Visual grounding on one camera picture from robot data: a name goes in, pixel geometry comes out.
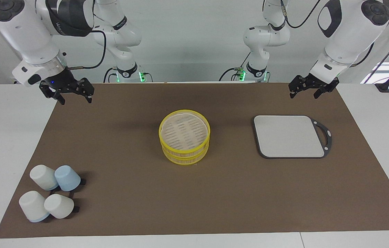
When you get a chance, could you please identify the grey cutting board dark rim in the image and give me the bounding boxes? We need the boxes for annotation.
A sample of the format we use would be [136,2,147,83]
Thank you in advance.
[253,115,332,159]

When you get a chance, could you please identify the light blue plastic cup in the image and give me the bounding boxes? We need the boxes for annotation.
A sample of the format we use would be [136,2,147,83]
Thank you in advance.
[54,165,81,192]

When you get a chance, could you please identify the black cup holder rack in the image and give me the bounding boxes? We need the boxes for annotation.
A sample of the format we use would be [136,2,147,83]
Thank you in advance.
[44,177,86,223]

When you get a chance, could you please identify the large brown table mat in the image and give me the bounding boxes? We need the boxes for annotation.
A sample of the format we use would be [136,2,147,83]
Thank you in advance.
[0,83,389,239]

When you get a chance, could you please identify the white cup with blue rim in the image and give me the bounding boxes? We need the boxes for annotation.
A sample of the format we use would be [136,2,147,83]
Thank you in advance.
[19,190,50,223]

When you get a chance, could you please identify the black base power cable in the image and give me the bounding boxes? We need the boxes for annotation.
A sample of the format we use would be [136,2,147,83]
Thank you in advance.
[103,66,118,83]
[219,52,252,82]

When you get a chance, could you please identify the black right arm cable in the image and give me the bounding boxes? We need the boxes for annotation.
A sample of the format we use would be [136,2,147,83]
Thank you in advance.
[67,30,107,71]

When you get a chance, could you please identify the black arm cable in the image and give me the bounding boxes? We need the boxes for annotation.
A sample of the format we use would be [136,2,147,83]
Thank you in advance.
[67,30,107,71]
[282,0,322,29]

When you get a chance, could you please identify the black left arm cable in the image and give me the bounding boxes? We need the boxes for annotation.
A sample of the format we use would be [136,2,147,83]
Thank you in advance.
[282,0,322,29]

